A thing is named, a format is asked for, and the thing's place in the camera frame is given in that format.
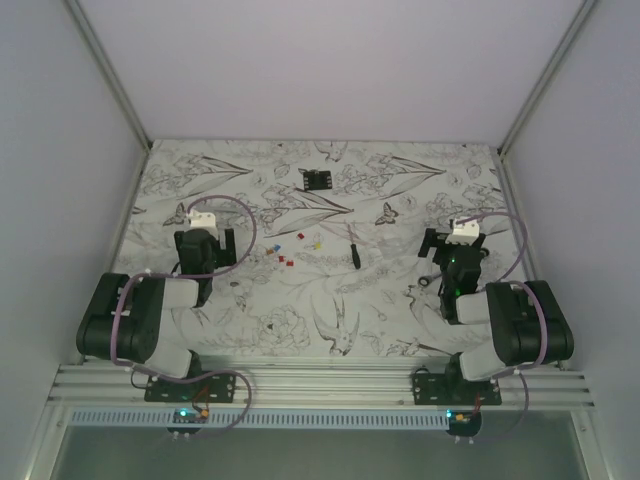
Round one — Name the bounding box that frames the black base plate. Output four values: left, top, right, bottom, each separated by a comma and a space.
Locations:
144, 374, 236, 405
410, 367, 502, 406

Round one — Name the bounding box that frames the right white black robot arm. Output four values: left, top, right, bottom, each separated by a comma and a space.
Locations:
418, 227, 575, 405

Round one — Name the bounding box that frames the black fuse box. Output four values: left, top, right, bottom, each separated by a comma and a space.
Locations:
299, 169, 333, 191

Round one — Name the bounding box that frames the silver ratchet wrench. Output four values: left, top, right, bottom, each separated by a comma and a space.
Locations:
417, 273, 441, 288

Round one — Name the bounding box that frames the controller board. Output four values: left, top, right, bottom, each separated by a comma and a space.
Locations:
166, 407, 209, 440
446, 410, 483, 444

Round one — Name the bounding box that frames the white slotted cable duct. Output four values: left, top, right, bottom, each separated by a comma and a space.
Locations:
69, 407, 448, 431

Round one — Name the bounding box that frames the right controller board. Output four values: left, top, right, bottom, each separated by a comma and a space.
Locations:
446, 410, 483, 444

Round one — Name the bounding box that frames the aluminium rail base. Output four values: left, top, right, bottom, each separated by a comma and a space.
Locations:
48, 356, 595, 411

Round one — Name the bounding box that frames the black handled screwdriver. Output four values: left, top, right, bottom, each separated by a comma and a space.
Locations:
347, 224, 361, 270

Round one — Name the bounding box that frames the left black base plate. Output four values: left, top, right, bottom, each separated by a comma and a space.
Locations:
144, 374, 236, 405

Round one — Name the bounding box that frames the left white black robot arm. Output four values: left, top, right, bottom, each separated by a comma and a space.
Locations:
76, 228, 237, 402

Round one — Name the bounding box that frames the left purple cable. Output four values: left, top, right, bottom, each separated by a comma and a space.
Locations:
109, 195, 259, 437

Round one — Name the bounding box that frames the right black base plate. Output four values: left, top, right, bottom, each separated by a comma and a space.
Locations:
410, 367, 502, 406

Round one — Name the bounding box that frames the left controller board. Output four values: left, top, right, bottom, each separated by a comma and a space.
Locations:
166, 407, 209, 440

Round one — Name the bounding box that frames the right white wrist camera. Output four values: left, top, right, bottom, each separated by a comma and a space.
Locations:
445, 219, 481, 245

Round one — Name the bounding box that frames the floral patterned mat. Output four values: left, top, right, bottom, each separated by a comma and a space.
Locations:
114, 140, 524, 357

